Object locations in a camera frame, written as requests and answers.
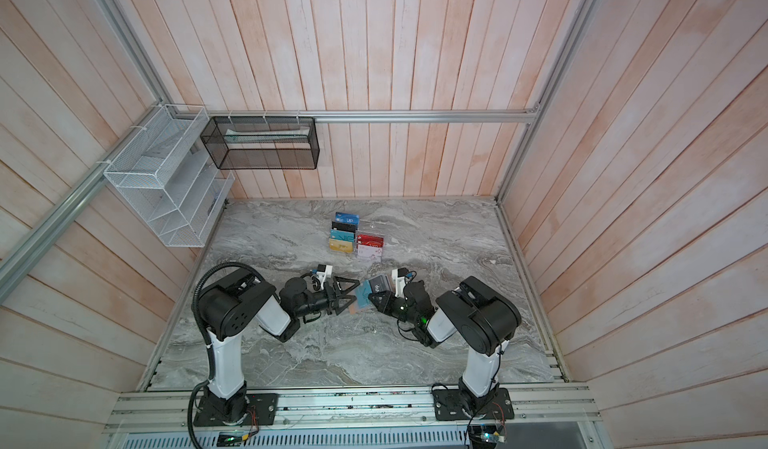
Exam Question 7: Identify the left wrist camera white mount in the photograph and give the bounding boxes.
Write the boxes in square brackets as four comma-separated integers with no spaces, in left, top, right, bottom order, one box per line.
[311,264,333,291]

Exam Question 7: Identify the black card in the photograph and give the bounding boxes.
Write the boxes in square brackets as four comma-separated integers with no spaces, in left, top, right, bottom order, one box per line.
[332,221,358,233]

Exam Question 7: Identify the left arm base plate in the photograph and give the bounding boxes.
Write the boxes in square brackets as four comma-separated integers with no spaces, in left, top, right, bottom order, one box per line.
[192,391,279,427]

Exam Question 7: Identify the blue card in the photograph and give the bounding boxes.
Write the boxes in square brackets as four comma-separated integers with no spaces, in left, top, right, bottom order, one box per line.
[334,212,360,226]

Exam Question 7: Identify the left aluminium wall rail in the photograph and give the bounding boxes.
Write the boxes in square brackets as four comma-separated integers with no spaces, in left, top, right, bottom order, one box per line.
[1,101,164,302]

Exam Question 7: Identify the white wire mesh shelf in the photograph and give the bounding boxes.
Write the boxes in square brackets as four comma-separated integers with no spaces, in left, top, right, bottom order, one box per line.
[105,104,234,247]

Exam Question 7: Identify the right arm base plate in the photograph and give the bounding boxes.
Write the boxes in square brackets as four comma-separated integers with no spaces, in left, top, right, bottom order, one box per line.
[431,386,515,422]

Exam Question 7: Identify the aluminium front rail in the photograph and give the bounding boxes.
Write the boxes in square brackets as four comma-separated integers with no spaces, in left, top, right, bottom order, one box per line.
[104,383,601,433]

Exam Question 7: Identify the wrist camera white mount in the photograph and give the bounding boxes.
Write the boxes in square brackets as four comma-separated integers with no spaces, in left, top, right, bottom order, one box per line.
[391,268,417,298]
[311,264,333,291]

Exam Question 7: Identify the teal VIP card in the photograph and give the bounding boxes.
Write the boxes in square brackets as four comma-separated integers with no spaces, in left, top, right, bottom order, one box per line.
[330,229,356,243]

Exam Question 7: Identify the black mesh basket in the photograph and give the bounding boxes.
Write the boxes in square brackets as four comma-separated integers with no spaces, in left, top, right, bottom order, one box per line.
[201,116,320,170]

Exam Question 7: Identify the yellow VIP card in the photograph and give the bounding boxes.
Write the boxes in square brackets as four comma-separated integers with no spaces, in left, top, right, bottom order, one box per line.
[328,238,355,253]

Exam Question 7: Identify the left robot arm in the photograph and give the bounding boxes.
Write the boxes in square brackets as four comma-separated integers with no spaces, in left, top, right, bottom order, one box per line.
[191,261,360,424]

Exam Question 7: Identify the white pink card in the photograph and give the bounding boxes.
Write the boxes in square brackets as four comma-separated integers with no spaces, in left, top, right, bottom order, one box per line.
[356,245,383,262]

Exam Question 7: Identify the red card on stand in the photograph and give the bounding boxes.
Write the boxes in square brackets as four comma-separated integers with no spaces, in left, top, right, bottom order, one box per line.
[356,233,384,248]

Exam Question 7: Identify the dark card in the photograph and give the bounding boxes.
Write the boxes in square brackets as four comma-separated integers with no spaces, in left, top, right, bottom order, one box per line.
[368,274,392,293]

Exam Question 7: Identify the horizontal aluminium wall rail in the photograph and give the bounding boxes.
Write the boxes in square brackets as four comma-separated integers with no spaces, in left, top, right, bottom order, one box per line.
[204,109,538,124]

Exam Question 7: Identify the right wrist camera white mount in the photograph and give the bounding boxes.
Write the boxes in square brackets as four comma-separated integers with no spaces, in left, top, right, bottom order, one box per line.
[391,268,417,298]

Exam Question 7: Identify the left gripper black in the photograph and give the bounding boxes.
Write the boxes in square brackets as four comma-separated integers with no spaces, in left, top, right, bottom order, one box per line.
[295,276,360,318]

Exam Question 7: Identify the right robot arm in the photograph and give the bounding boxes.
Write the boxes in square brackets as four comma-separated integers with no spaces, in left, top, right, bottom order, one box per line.
[368,276,522,420]

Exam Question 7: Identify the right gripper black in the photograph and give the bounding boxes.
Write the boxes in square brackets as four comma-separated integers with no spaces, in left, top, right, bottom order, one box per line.
[369,289,421,326]

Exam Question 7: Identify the black corrugated cable hose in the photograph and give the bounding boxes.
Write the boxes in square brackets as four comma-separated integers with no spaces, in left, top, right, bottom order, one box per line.
[187,261,265,449]

